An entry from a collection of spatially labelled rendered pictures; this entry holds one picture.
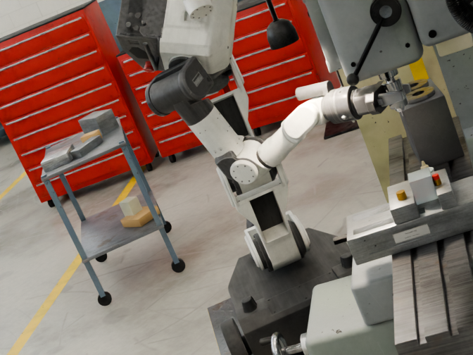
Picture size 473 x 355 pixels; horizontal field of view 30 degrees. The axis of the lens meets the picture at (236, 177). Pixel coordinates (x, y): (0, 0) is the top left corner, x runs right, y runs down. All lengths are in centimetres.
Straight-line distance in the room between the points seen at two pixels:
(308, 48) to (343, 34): 471
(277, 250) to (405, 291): 111
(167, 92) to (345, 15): 55
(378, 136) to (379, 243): 199
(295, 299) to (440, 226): 89
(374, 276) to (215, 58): 72
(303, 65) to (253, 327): 418
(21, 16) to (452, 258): 1057
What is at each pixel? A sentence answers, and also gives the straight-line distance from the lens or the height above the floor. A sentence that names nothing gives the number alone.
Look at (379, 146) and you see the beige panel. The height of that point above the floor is 55.
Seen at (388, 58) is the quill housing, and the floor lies 135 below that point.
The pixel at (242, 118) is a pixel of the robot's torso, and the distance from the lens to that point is 280.
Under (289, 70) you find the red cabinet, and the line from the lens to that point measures 683.
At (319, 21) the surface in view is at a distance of 214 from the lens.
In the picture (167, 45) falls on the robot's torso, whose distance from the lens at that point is 238.
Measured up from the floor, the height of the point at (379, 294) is 81.
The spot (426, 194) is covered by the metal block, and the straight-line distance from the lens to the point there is 210.
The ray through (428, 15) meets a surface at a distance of 204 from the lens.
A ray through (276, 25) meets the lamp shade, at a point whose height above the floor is 150.
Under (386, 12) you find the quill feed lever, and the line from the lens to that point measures 202.
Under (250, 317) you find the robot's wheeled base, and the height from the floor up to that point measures 61.
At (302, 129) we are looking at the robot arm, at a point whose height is 121.
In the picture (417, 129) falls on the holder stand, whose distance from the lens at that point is 249.
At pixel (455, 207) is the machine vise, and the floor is 100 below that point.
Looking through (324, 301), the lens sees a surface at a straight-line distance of 247.
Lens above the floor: 182
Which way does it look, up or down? 17 degrees down
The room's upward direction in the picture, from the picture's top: 23 degrees counter-clockwise
